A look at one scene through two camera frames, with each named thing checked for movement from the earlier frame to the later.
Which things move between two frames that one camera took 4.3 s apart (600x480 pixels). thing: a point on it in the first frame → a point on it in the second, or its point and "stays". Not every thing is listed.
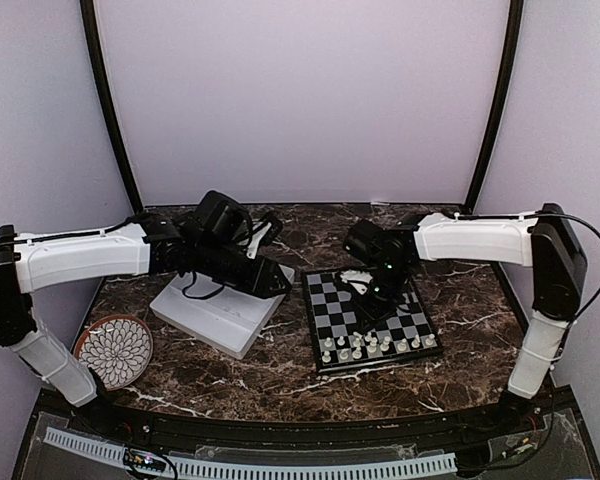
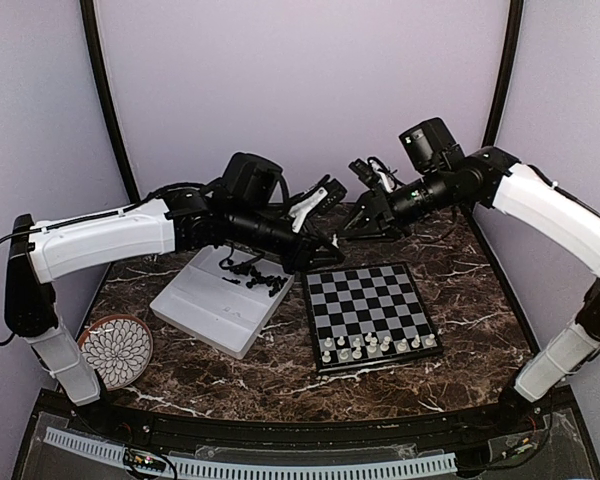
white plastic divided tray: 222,316 stays
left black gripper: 263,279 → 301,258
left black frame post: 88,15 stays
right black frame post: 507,75 stays
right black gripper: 372,314 → 382,225
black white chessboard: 341,344 stays
